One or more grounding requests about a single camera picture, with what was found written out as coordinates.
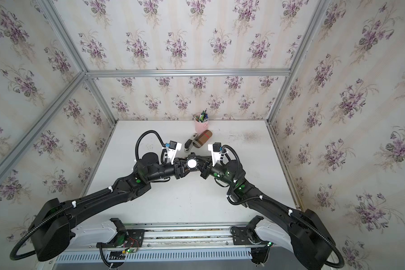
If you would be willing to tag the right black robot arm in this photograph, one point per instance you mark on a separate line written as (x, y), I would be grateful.
(310, 241)

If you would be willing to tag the aluminium mounting rail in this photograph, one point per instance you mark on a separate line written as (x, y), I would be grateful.
(177, 244)

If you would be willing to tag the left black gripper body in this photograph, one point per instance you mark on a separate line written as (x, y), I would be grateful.
(178, 172)

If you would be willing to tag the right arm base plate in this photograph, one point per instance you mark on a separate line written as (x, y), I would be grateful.
(250, 236)

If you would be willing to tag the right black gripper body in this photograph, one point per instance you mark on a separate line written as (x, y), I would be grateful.
(207, 171)

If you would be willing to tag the black sport watch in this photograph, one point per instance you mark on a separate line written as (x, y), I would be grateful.
(192, 162)

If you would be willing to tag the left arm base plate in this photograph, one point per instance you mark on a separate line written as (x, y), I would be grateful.
(133, 238)

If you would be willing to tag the black and beige stapler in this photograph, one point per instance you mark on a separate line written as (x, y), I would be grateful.
(190, 142)

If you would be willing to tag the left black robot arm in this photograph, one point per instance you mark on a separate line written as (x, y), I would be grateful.
(51, 231)

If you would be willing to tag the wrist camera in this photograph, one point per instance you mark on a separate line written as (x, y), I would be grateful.
(171, 150)
(216, 152)

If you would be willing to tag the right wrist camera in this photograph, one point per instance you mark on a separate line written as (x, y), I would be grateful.
(216, 152)

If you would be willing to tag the pens in bucket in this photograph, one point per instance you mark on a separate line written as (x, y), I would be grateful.
(201, 117)

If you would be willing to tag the pink pen bucket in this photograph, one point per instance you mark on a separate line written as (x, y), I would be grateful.
(200, 127)

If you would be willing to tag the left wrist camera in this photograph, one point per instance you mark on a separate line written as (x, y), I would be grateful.
(171, 150)

